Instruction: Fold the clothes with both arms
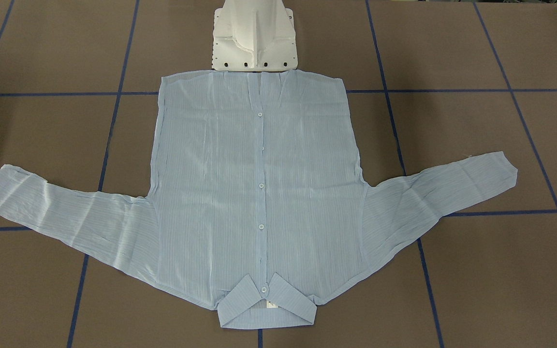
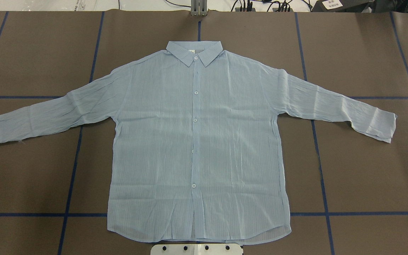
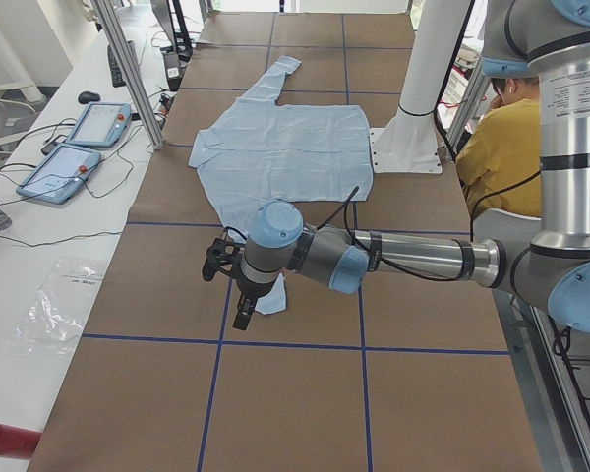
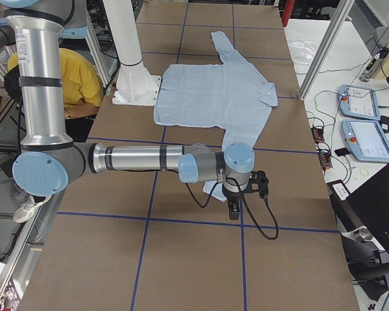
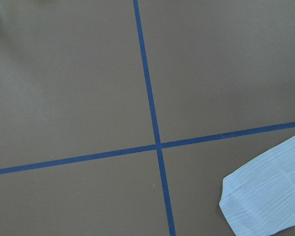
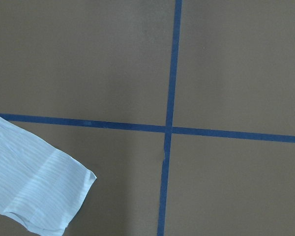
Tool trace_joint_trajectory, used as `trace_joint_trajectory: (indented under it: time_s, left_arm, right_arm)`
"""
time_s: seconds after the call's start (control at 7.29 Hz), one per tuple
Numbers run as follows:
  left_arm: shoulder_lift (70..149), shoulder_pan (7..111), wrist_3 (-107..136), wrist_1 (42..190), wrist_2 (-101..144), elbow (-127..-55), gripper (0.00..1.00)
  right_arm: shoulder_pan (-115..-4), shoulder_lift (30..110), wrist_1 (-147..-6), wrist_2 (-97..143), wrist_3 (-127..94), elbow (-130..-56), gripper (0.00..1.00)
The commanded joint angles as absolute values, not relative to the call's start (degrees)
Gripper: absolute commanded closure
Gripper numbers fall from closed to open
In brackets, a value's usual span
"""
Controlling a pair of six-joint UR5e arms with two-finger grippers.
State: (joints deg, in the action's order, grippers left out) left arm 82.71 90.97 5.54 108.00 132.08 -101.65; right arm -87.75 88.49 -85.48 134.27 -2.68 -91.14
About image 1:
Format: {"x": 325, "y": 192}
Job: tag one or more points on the light blue button-up shirt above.
{"x": 257, "y": 207}

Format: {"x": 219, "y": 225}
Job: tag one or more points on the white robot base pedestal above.
{"x": 254, "y": 36}

